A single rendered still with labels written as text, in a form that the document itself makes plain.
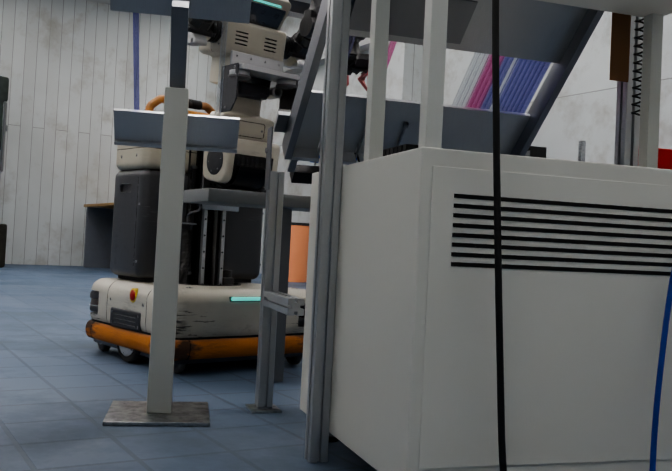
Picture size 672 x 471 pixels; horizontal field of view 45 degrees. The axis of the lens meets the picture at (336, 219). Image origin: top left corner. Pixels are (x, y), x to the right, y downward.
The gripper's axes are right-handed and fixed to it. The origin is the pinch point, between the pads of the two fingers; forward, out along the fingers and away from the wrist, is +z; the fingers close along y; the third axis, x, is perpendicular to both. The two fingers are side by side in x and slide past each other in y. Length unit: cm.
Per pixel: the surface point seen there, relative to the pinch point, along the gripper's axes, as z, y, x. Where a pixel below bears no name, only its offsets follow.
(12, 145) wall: -524, -162, 660
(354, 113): 15.6, -4.5, -4.0
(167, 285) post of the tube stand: 54, -52, 23
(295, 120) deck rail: 19.6, -21.2, -3.6
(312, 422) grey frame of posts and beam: 100, -25, 1
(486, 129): 16.0, 35.4, -2.5
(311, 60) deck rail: 16.0, -21.0, -21.5
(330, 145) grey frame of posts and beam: 52, -24, -32
